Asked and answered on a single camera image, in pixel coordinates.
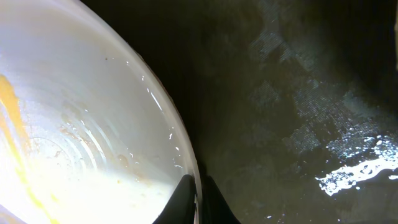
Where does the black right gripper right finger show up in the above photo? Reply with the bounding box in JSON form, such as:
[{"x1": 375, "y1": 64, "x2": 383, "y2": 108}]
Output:
[{"x1": 202, "y1": 176, "x2": 241, "y2": 224}]

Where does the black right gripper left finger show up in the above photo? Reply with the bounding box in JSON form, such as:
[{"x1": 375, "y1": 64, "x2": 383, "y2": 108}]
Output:
[{"x1": 153, "y1": 174, "x2": 197, "y2": 224}]

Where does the large dark serving tray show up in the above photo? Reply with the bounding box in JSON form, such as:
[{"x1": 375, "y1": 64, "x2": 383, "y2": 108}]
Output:
[{"x1": 86, "y1": 0, "x2": 397, "y2": 223}]

